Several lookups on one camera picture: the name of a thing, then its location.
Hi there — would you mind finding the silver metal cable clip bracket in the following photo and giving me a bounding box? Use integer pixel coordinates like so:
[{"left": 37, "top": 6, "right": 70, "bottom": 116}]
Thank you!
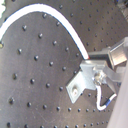
[{"left": 66, "top": 60, "right": 116, "bottom": 103}]

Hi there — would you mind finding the thick white cable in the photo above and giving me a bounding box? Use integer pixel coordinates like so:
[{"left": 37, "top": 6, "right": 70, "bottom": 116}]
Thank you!
[{"left": 0, "top": 3, "right": 90, "bottom": 61}]

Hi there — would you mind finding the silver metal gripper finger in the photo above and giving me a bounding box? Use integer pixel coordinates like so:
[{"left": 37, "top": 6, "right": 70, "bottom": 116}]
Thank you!
[{"left": 89, "top": 37, "right": 128, "bottom": 67}]

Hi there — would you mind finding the thin white sensor wire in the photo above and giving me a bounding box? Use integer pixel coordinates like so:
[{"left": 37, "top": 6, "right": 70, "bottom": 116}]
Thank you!
[{"left": 94, "top": 73, "right": 118, "bottom": 112}]

